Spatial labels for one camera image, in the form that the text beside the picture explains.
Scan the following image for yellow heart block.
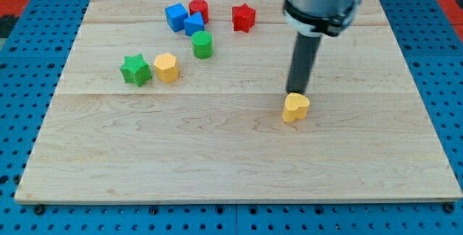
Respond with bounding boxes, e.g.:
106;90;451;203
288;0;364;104
282;93;310;123

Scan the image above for red cylinder block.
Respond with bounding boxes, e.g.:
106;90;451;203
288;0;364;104
188;0;209;24

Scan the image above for blue cube block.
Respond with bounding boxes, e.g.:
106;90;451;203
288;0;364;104
164;3;189;33

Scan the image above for yellow hexagon block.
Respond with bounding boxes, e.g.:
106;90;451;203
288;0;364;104
154;53;179;83

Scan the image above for wooden board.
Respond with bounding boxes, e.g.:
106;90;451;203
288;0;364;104
15;0;462;205

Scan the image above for red star block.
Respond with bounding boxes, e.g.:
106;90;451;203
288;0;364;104
232;4;256;33

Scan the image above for blue triangle block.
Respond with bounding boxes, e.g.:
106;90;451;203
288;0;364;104
184;12;205;37

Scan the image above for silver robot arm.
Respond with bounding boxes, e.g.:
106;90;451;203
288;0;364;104
283;0;362;94

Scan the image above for green star block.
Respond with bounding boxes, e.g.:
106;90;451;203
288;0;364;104
120;54;152;87

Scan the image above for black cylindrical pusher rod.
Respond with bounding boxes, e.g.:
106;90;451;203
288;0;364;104
286;33;321;94

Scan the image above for green cylinder block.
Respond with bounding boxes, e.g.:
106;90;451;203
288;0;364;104
191;31;213;59

